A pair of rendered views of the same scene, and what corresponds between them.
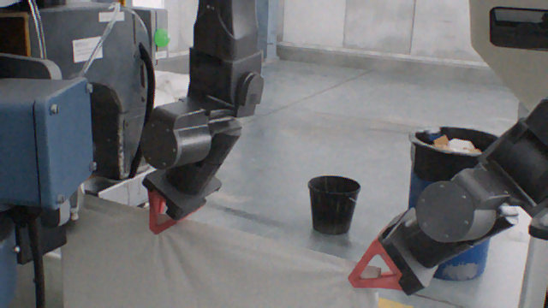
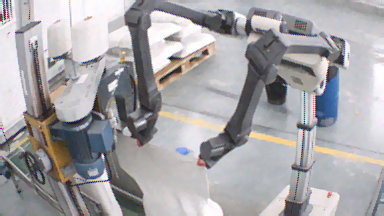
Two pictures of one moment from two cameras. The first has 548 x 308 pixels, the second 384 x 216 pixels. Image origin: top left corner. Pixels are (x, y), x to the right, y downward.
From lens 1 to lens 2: 110 cm
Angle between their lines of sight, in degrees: 16
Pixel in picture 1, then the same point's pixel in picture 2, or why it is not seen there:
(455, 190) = (207, 144)
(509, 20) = not seen: hidden behind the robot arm
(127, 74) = (126, 87)
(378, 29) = not seen: outside the picture
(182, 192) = (143, 136)
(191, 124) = (139, 119)
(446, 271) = (321, 122)
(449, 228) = (206, 154)
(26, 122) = (99, 137)
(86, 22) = (111, 77)
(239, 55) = (151, 96)
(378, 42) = not seen: outside the picture
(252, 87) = (157, 105)
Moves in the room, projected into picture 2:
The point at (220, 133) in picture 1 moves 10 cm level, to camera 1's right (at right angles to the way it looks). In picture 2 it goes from (150, 119) to (177, 118)
